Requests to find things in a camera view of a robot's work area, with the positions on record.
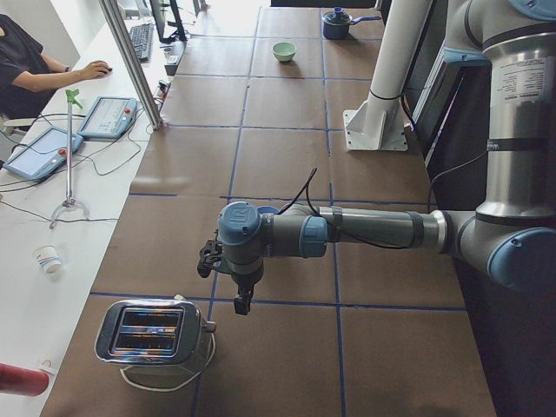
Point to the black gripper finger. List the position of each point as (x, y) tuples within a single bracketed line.
[(242, 300)]

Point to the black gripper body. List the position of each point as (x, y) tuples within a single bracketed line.
[(246, 281)]

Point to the blue bowl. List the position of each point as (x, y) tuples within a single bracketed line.
[(268, 210)]

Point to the green bowl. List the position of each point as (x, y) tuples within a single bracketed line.
[(284, 52)]

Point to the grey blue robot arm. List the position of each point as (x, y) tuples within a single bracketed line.
[(510, 237)]

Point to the person's hand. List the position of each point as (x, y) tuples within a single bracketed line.
[(91, 70)]

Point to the silver toaster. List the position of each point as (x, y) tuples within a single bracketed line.
[(156, 336)]

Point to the paper cup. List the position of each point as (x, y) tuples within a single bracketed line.
[(48, 259)]

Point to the far teach pendant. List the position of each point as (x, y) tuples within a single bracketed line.
[(108, 119)]

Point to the teach pendant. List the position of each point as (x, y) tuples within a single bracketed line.
[(42, 157), (108, 119)]

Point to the red cylinder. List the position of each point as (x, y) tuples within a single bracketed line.
[(23, 381)]

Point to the near teach pendant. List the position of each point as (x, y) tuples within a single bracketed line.
[(42, 157)]

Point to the black monitor stand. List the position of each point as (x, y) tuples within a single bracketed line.
[(168, 21)]

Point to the reacher grabber tool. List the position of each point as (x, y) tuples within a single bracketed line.
[(70, 202)]

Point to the black keyboard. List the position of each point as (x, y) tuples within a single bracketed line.
[(141, 40)]

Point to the blue saucepan with lid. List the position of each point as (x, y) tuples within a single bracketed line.
[(337, 23)]

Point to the seated person in black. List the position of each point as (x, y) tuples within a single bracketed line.
[(29, 78)]

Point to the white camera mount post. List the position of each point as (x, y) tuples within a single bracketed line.
[(377, 125)]

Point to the aluminium frame post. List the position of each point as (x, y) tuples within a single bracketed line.
[(120, 33)]

